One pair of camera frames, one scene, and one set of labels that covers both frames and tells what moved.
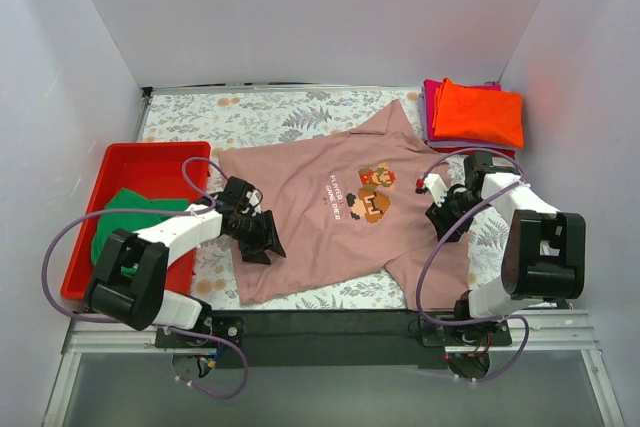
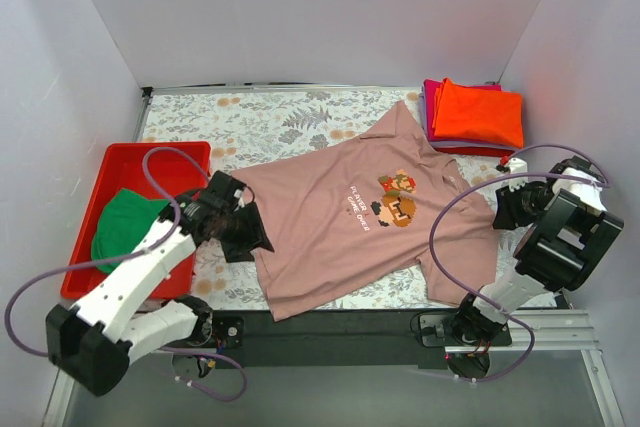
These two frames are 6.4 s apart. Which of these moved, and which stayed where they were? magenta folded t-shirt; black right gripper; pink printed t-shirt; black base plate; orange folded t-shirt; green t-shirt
Moved: black right gripper; pink printed t-shirt
Stayed: magenta folded t-shirt; orange folded t-shirt; black base plate; green t-shirt
